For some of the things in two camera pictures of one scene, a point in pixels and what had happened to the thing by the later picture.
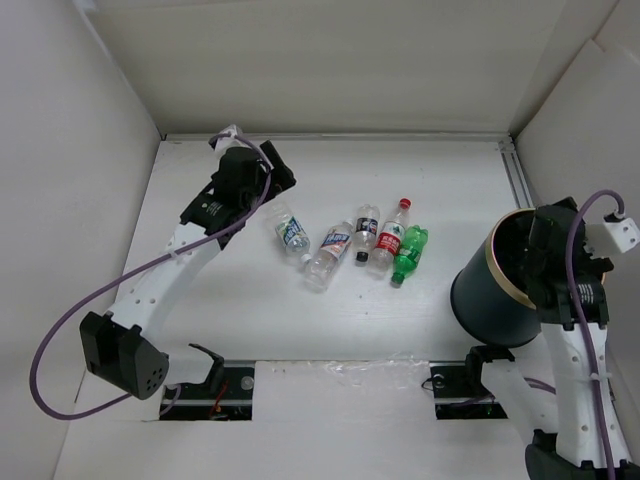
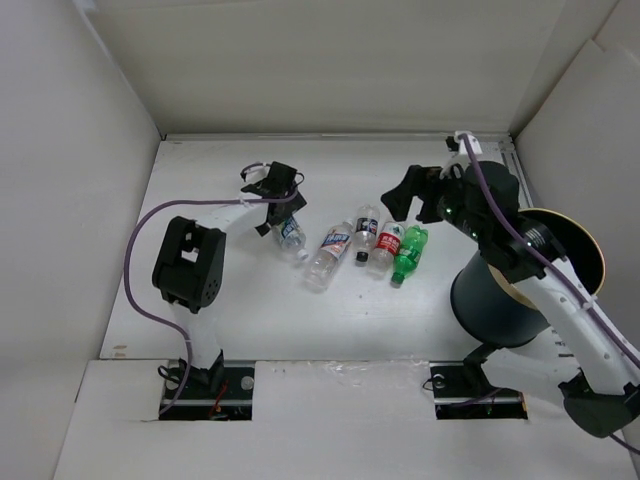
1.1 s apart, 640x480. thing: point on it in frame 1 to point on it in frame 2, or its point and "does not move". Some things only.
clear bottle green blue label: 292,231 does not move
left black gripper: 281,178 to 290,209
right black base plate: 454,396 does not move
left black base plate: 197,401 does not move
